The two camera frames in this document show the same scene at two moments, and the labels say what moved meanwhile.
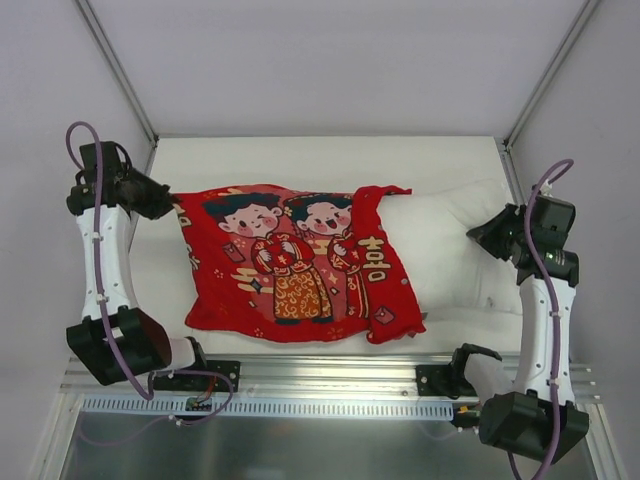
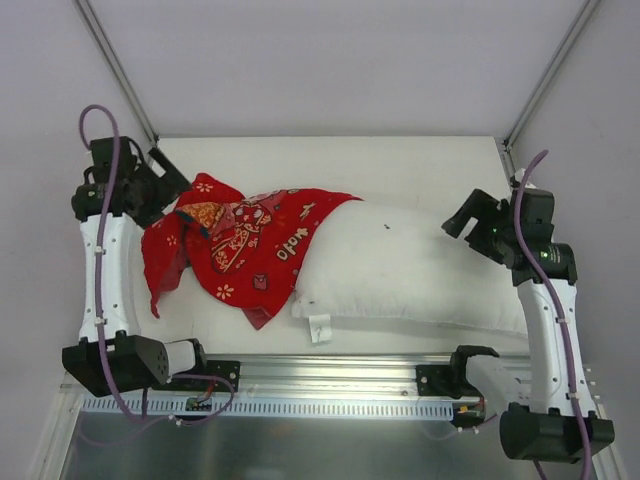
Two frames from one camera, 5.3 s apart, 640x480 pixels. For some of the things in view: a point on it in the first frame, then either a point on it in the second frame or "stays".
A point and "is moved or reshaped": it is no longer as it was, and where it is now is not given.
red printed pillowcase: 270,265 is moved or reshaped
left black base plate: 205,376 stays
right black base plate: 443,380 stays
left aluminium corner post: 122,74 stays
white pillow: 447,269 is moved or reshaped
